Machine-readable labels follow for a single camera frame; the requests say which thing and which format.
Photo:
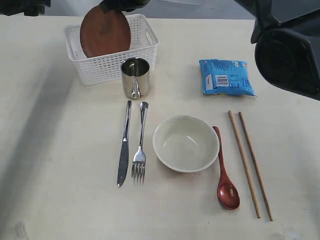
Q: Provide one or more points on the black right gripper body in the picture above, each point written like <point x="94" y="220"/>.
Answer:
<point x="122" y="5"/>

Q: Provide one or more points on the brown wooden plate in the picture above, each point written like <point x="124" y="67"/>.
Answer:
<point x="104" y="33"/>

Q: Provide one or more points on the shiny stainless steel cup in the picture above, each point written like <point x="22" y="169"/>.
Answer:
<point x="135" y="75"/>

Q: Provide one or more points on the blue snack packet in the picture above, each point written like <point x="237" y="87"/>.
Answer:
<point x="225" y="77"/>

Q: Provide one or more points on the cream ceramic bowl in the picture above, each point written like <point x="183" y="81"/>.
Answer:
<point x="185" y="144"/>

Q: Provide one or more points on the steel cutlery handle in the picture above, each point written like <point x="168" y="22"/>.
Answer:
<point x="139" y="158"/>
<point x="124" y="152"/>

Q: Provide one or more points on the dark-tipped wooden chopstick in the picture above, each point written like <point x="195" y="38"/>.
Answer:
<point x="256" y="166"/>

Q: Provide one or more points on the light wooden chopstick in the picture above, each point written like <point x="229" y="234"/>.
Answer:
<point x="245" y="164"/>

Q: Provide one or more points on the dark red wooden spoon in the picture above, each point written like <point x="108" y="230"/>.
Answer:
<point x="227" y="193"/>

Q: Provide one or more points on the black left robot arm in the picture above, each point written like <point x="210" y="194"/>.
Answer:
<point x="30" y="8"/>

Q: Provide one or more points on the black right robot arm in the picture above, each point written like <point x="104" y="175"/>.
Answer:
<point x="287" y="54"/>

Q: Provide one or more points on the white perforated plastic basket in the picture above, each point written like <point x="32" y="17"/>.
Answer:
<point x="107" y="68"/>

